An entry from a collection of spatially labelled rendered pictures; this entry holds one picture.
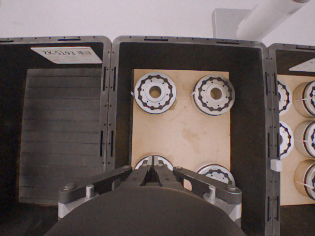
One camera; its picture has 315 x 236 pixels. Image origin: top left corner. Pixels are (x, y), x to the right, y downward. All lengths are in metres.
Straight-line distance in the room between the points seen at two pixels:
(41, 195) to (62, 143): 0.15
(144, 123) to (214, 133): 0.19
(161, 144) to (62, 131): 0.27
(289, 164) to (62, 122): 0.64
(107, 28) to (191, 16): 0.35
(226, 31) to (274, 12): 0.15
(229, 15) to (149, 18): 0.32
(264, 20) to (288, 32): 0.30
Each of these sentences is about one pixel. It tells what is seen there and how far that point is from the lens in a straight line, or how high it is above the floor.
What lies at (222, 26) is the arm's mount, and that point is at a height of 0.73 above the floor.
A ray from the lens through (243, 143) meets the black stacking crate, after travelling 0.32.
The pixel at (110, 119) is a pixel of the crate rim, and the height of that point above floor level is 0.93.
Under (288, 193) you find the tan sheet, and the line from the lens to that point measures 0.51.
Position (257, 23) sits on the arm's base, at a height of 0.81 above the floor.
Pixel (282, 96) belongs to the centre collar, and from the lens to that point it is 0.41.
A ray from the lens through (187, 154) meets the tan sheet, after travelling 0.32.
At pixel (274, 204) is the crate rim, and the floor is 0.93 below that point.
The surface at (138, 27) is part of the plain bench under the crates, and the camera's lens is 0.58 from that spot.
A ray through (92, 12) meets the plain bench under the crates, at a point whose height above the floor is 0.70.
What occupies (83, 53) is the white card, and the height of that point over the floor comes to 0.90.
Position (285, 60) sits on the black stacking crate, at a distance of 0.40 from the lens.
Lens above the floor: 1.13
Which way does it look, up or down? 87 degrees down
